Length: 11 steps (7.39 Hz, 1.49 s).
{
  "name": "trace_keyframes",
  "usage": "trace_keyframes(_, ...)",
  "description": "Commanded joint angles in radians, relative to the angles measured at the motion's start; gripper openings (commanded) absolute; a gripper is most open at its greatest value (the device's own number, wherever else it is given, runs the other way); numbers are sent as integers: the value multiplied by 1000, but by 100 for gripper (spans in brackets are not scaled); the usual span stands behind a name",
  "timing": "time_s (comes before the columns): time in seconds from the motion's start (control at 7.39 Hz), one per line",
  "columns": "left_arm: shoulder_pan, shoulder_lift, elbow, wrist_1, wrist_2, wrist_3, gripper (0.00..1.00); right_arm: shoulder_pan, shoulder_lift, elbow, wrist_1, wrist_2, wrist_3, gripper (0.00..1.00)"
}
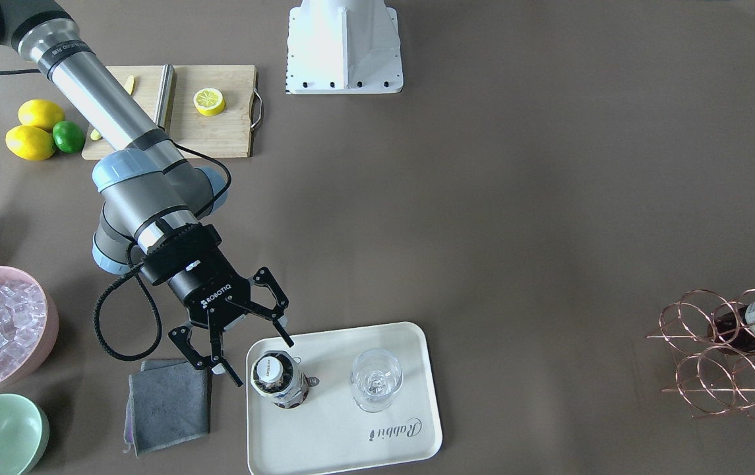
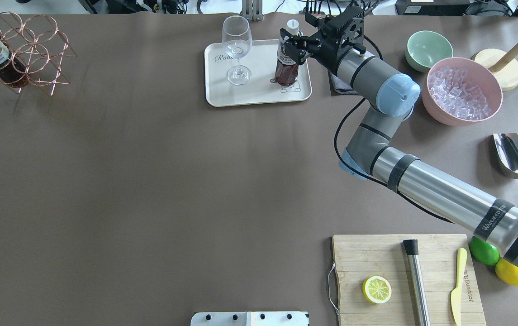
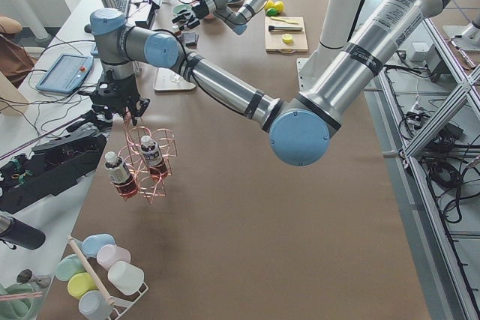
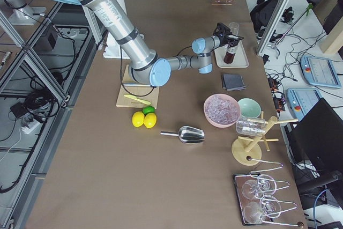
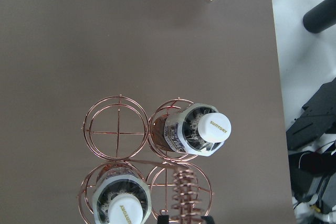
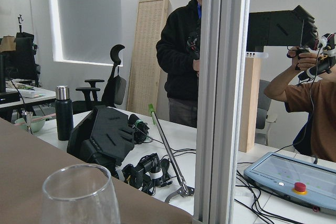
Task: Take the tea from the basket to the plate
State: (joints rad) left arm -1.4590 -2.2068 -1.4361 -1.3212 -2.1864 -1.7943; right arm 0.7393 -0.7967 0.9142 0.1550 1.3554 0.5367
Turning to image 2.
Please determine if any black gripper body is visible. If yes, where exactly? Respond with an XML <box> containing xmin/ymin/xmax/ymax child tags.
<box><xmin>312</xmin><ymin>6</ymin><xmax>367</xmax><ymax>62</ymax></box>

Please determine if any tea bottle dark oolong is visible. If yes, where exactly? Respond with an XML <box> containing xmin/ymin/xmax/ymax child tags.
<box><xmin>275</xmin><ymin>19</ymin><xmax>300</xmax><ymax>87</ymax></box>

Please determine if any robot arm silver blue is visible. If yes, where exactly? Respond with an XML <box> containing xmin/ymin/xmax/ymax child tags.
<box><xmin>280</xmin><ymin>7</ymin><xmax>518</xmax><ymax>266</ymax></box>

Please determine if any dark grey folded cloth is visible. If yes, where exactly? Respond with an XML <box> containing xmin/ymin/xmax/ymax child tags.
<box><xmin>328</xmin><ymin>72</ymin><xmax>360</xmax><ymax>96</ymax></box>

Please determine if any cream rabbit serving tray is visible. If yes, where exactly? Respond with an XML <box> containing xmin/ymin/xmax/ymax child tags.
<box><xmin>204</xmin><ymin>39</ymin><xmax>312</xmax><ymax>107</ymax></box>

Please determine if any clear wine glass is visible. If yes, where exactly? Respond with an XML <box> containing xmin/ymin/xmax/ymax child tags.
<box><xmin>222</xmin><ymin>16</ymin><xmax>252</xmax><ymax>86</ymax></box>

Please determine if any green ceramic bowl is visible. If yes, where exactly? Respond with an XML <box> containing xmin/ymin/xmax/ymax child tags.
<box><xmin>405</xmin><ymin>30</ymin><xmax>454</xmax><ymax>72</ymax></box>

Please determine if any pink bowl of ice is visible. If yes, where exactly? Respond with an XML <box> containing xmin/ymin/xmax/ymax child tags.
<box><xmin>422</xmin><ymin>57</ymin><xmax>503</xmax><ymax>126</ymax></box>

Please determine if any wooden glass drying stand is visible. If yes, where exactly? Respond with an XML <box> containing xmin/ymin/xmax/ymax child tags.
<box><xmin>472</xmin><ymin>43</ymin><xmax>518</xmax><ymax>91</ymax></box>

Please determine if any wooden cutting board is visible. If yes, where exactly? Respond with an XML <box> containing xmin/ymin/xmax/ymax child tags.
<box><xmin>332</xmin><ymin>235</ymin><xmax>469</xmax><ymax>326</ymax></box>

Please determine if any steel muddler bar tool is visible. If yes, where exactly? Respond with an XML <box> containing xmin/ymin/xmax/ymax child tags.
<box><xmin>402</xmin><ymin>239</ymin><xmax>431</xmax><ymax>326</ymax></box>

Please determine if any half lemon slice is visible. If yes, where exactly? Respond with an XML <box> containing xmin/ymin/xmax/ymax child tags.
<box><xmin>362</xmin><ymin>276</ymin><xmax>392</xmax><ymax>305</ymax></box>

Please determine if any green lime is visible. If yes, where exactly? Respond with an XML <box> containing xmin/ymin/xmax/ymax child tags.
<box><xmin>468</xmin><ymin>236</ymin><xmax>500</xmax><ymax>266</ymax></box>

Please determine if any yellow plastic knife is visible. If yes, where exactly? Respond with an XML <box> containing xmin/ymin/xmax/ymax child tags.
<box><xmin>450</xmin><ymin>248</ymin><xmax>467</xmax><ymax>326</ymax></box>

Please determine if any yellow lemon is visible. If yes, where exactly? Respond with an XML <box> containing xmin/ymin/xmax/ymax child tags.
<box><xmin>495</xmin><ymin>258</ymin><xmax>518</xmax><ymax>286</ymax></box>

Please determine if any aluminium frame post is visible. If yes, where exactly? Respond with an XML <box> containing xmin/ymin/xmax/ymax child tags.
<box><xmin>240</xmin><ymin>0</ymin><xmax>264</xmax><ymax>21</ymax></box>

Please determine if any copper wire bottle basket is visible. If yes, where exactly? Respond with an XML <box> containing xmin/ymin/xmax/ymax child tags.
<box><xmin>0</xmin><ymin>11</ymin><xmax>77</xmax><ymax>96</ymax></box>

